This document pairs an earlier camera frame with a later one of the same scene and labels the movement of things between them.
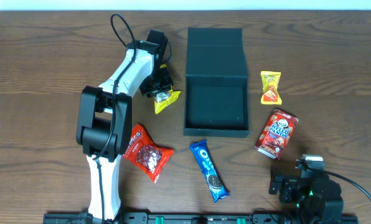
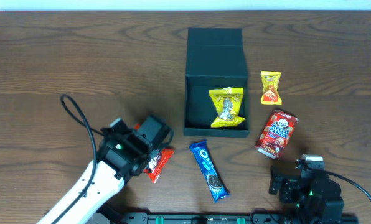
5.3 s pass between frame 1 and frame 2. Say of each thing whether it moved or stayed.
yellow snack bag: moved
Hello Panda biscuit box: stayed
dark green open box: stayed
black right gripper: stayed
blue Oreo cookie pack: stayed
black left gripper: moved
